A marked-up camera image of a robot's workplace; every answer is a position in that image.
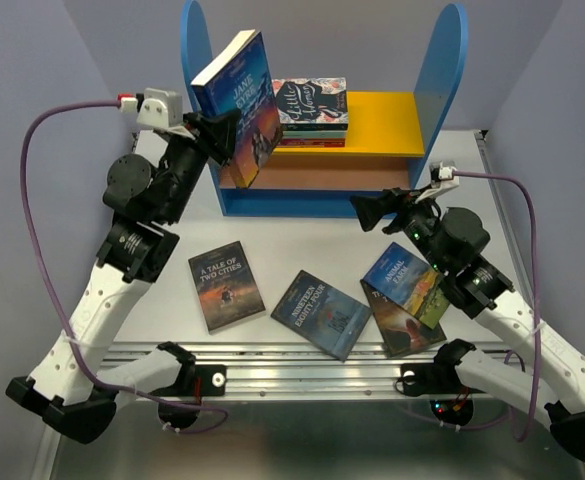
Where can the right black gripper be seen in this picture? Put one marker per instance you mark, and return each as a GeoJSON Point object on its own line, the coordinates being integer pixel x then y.
{"type": "Point", "coordinates": [370, 209]}

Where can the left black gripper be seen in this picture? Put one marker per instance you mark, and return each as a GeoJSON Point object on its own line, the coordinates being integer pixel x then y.
{"type": "Point", "coordinates": [222, 132]}

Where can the Jane Eyre blue book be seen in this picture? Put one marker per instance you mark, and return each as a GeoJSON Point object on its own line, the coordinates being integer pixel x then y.
{"type": "Point", "coordinates": [239, 78]}

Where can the Animal Farm blue book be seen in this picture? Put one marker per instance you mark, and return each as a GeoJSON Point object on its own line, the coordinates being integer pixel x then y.
{"type": "Point", "coordinates": [410, 283]}

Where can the Nineteen Eighty-Four dark book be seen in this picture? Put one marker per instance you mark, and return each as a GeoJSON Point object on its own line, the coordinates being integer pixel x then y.
{"type": "Point", "coordinates": [329, 319]}

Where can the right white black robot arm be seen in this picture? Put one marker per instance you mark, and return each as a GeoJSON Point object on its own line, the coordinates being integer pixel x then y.
{"type": "Point", "coordinates": [452, 242]}

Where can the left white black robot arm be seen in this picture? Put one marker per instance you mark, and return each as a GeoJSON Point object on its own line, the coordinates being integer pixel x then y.
{"type": "Point", "coordinates": [67, 389]}

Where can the teal book in stack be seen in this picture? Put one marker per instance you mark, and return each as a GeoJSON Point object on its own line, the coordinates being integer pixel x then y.
{"type": "Point", "coordinates": [318, 134]}

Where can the dark green book in stack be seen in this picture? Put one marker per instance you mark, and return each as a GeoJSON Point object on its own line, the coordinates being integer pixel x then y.
{"type": "Point", "coordinates": [315, 127]}

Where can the purple Roald Dahl book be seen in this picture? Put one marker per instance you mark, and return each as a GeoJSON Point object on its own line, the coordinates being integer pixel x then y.
{"type": "Point", "coordinates": [312, 143]}

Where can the blue yellow wooden bookshelf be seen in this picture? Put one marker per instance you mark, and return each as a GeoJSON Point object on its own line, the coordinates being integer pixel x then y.
{"type": "Point", "coordinates": [389, 140]}

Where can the Little Women floral book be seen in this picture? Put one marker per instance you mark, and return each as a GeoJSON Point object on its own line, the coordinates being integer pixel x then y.
{"type": "Point", "coordinates": [312, 100]}

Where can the Three Days to See book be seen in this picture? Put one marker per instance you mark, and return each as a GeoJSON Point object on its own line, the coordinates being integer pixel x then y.
{"type": "Point", "coordinates": [402, 334]}

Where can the A Tale of Two Cities book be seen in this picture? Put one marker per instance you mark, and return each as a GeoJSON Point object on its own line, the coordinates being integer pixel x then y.
{"type": "Point", "coordinates": [225, 286]}

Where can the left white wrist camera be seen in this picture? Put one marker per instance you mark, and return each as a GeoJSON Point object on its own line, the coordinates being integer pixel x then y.
{"type": "Point", "coordinates": [154, 108]}

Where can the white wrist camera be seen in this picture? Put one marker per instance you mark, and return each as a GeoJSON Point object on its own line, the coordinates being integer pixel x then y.
{"type": "Point", "coordinates": [442, 180]}
{"type": "Point", "coordinates": [154, 108]}

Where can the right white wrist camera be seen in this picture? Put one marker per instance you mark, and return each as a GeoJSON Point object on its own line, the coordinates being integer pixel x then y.
{"type": "Point", "coordinates": [442, 180]}

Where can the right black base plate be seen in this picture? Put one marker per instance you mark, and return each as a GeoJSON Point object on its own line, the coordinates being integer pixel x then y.
{"type": "Point", "coordinates": [416, 379]}

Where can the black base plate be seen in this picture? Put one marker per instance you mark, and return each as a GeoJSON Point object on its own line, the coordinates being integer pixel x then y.
{"type": "Point", "coordinates": [198, 381]}
{"type": "Point", "coordinates": [416, 379]}

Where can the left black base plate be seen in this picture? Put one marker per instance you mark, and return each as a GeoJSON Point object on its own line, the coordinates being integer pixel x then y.
{"type": "Point", "coordinates": [198, 381]}

